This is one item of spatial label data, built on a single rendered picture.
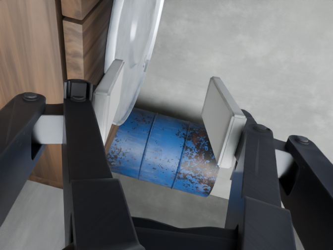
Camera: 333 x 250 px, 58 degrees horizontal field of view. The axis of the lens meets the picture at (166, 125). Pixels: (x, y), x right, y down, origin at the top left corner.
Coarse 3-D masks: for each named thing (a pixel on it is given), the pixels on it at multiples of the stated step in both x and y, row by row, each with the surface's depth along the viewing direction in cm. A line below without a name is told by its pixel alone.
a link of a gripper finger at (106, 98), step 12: (120, 60) 20; (108, 72) 17; (120, 72) 18; (108, 84) 15; (120, 84) 20; (96, 96) 14; (108, 96) 14; (96, 108) 14; (108, 108) 14; (108, 120) 15; (108, 132) 16
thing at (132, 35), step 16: (128, 0) 30; (144, 0) 35; (160, 0) 52; (112, 16) 27; (128, 16) 32; (144, 16) 38; (160, 16) 53; (112, 32) 27; (128, 32) 34; (144, 32) 41; (112, 48) 28; (128, 48) 36; (144, 48) 44; (128, 64) 39; (128, 80) 42; (128, 96) 45; (128, 112) 47
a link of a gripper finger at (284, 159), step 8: (248, 112) 18; (248, 120) 16; (240, 136) 15; (240, 144) 15; (280, 144) 14; (240, 152) 15; (280, 152) 14; (288, 152) 14; (280, 160) 14; (288, 160) 14; (280, 168) 14; (288, 168) 14; (296, 168) 14; (280, 176) 14; (288, 176) 14; (296, 176) 14
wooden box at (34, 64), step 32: (0, 0) 25; (32, 0) 24; (64, 0) 24; (96, 0) 27; (0, 32) 27; (32, 32) 26; (64, 32) 26; (96, 32) 29; (0, 64) 30; (32, 64) 29; (64, 64) 29; (96, 64) 32; (0, 96) 33
